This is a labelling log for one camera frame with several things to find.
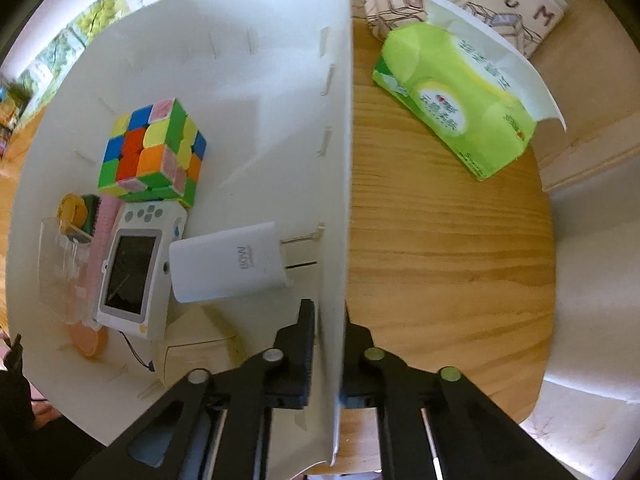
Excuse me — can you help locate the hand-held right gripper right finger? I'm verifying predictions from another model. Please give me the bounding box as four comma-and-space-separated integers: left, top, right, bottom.
341, 304, 566, 480

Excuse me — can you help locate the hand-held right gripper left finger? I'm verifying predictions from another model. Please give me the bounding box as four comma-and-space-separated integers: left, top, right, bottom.
75, 298, 317, 480

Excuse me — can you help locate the cream plastic box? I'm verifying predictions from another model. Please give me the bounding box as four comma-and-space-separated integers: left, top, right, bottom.
152, 306, 246, 388

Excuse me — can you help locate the white power charger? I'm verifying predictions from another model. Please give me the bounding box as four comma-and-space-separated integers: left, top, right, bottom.
168, 221, 321, 304

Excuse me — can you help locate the white handheld game console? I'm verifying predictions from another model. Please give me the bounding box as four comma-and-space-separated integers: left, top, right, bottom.
93, 202, 188, 373

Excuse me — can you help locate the white plastic storage bin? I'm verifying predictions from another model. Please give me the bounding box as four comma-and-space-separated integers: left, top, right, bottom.
5, 0, 355, 467

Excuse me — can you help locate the pink oval case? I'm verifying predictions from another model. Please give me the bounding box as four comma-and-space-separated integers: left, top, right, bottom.
69, 197, 123, 359

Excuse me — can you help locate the clear plastic box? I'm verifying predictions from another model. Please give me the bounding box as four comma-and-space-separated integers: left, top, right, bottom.
39, 216, 96, 323

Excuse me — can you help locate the multicoloured puzzle cube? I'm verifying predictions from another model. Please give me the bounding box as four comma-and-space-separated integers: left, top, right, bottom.
96, 98, 208, 209

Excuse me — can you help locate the green bottle with gold cap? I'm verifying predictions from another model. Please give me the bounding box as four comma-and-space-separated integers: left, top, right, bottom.
56, 193, 103, 241

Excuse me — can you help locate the white bed sheet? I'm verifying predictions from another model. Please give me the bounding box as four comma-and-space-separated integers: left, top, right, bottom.
517, 170, 640, 466

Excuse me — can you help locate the green tissue pack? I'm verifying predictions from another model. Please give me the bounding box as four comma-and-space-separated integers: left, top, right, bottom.
371, 0, 568, 182

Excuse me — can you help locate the light wooden board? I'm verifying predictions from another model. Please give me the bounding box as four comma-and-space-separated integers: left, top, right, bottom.
530, 0, 640, 193

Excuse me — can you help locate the cream printed cloth bag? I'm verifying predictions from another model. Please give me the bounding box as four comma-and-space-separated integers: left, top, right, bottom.
362, 0, 571, 61

